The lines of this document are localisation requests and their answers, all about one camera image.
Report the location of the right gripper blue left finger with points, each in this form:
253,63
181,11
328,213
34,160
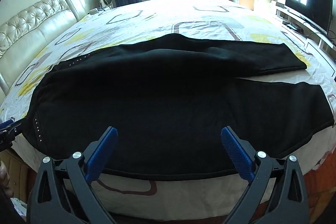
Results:
98,153

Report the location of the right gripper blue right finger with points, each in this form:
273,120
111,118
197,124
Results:
241,159

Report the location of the black pants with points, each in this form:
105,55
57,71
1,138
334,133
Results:
169,98

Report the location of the person's left hand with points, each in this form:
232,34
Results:
4,181

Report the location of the cream tufted leather headboard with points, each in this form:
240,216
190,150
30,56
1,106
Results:
26,34

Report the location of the white tv console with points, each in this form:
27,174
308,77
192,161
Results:
305,29

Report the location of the black flat screen television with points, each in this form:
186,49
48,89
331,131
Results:
318,12

